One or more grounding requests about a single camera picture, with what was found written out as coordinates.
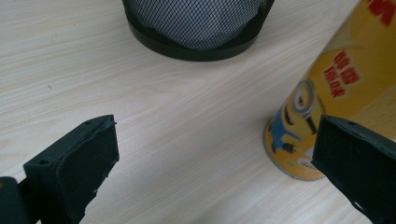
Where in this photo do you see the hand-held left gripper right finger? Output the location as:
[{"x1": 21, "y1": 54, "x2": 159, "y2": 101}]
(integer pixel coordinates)
[{"x1": 311, "y1": 114, "x2": 396, "y2": 224}]

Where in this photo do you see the yellow chip can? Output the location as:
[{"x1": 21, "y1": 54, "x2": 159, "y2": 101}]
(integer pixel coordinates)
[{"x1": 262, "y1": 0, "x2": 396, "y2": 182}]

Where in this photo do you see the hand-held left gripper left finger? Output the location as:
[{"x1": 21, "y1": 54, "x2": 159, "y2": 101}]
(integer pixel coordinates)
[{"x1": 22, "y1": 114, "x2": 120, "y2": 224}]

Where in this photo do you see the black mesh trash bin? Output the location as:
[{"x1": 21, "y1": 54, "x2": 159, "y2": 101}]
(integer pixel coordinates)
[{"x1": 121, "y1": 0, "x2": 276, "y2": 63}]

